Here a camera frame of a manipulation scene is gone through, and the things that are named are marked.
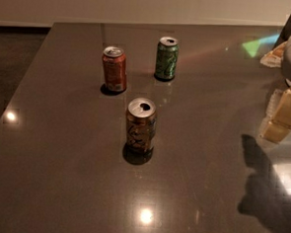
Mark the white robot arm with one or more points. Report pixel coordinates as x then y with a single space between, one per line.
282 54

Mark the red coke can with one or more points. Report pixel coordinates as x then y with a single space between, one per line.
114 64

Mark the dark box in corner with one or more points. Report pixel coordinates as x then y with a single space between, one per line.
285 33

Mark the green soda can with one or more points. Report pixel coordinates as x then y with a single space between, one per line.
166 58

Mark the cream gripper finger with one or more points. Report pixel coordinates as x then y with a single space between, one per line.
277 123

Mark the brown gold soda can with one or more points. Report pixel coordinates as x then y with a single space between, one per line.
141 117

